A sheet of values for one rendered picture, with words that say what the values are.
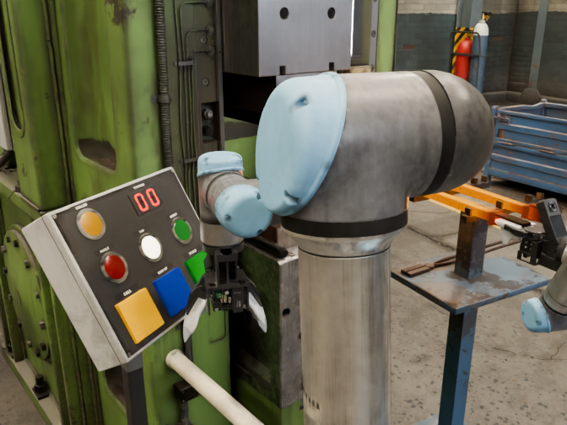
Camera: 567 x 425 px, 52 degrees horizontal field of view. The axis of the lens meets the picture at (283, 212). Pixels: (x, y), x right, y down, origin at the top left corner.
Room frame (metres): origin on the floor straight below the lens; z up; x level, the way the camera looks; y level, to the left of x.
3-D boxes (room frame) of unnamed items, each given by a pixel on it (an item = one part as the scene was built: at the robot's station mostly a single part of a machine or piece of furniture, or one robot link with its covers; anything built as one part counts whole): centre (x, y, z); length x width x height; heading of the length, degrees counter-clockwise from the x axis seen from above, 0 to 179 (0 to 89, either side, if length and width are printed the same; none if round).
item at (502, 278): (1.64, -0.57, 0.73); 0.40 x 0.30 x 0.02; 119
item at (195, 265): (1.08, 0.17, 1.01); 0.07 x 0.05 x 0.07; 154
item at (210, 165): (0.93, 0.10, 1.23); 0.09 x 0.08 x 0.11; 21
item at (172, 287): (0.99, 0.21, 1.01); 0.07 x 0.05 x 0.07; 154
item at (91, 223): (0.94, 0.33, 1.16); 0.05 x 0.03 x 0.04; 129
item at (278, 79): (1.63, 0.07, 1.32); 0.42 x 0.20 x 0.10; 39
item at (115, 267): (0.92, 0.29, 1.09); 0.05 x 0.03 x 0.04; 129
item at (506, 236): (1.37, -0.57, 0.98); 0.09 x 0.03 x 0.06; 32
